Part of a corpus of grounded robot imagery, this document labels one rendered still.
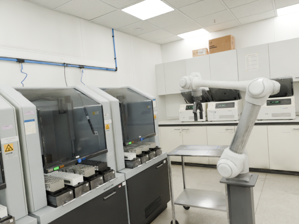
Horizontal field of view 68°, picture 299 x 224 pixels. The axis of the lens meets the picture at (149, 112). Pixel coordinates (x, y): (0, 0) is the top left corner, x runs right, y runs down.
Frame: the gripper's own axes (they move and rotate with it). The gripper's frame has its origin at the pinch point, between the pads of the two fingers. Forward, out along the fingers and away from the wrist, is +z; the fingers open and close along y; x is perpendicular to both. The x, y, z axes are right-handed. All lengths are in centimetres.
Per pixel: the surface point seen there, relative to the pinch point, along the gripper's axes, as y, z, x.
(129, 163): -17, 42, 70
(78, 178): -80, 34, 70
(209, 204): 28, 92, 6
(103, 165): -49, 34, 74
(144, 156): 4, 40, 66
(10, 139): -123, -4, 75
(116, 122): -24, -2, 75
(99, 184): -63, 45, 66
